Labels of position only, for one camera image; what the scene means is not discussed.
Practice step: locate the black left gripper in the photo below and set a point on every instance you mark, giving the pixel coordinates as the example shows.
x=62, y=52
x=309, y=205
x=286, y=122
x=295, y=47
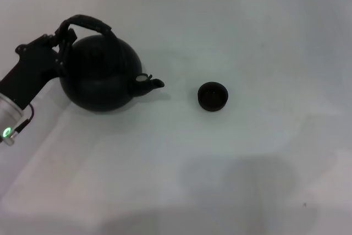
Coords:
x=30, y=67

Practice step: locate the small dark teacup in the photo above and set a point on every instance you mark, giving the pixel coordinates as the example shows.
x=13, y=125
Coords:
x=213, y=97

